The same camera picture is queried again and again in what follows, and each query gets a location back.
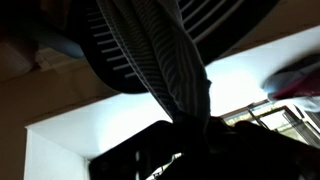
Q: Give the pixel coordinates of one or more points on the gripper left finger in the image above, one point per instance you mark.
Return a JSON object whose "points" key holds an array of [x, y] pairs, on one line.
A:
{"points": [[133, 156]]}

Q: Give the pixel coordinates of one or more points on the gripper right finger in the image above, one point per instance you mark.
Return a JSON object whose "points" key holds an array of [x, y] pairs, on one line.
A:
{"points": [[260, 156]]}

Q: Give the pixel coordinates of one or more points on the blue striped shirt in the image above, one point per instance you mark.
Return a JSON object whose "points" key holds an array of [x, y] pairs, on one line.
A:
{"points": [[160, 50]]}

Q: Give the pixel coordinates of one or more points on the black office chair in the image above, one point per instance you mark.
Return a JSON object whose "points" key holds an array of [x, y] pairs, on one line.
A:
{"points": [[113, 76]]}

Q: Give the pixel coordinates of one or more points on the rounded blue object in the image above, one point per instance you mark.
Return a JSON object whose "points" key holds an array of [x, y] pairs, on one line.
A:
{"points": [[293, 86]]}

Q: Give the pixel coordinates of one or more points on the dark window frame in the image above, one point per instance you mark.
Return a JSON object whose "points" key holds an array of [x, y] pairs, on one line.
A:
{"points": [[300, 123]]}

